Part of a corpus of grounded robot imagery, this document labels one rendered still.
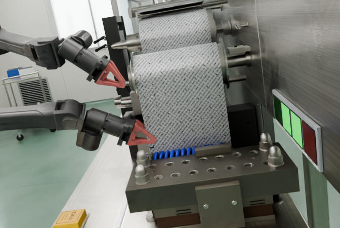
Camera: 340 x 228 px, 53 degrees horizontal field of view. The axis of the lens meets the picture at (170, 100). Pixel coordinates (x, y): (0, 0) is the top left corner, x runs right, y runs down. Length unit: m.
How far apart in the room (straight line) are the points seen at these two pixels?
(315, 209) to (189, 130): 0.55
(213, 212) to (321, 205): 0.56
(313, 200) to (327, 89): 0.84
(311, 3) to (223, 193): 0.47
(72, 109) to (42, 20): 6.09
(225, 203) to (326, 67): 0.45
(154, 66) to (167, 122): 0.16
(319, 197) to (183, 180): 0.60
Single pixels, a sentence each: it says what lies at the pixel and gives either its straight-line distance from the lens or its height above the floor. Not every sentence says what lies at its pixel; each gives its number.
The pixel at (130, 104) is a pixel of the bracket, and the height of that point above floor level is 1.17.
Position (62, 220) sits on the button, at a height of 0.92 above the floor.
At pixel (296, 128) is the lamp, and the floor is 1.18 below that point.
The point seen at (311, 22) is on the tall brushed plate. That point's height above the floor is 1.36.
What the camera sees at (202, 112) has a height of 1.13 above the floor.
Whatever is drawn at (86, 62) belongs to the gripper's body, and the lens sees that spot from 0.97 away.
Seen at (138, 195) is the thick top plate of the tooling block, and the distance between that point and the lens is 0.83.
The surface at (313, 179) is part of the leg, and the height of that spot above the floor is 0.81.
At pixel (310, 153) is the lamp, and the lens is 0.56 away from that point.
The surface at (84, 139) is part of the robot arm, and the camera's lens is 1.01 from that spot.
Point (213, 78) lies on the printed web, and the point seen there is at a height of 1.22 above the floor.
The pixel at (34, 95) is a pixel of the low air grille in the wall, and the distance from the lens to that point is 7.28.
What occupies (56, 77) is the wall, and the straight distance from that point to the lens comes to 7.04.
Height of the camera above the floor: 1.40
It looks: 14 degrees down
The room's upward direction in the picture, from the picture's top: 10 degrees counter-clockwise
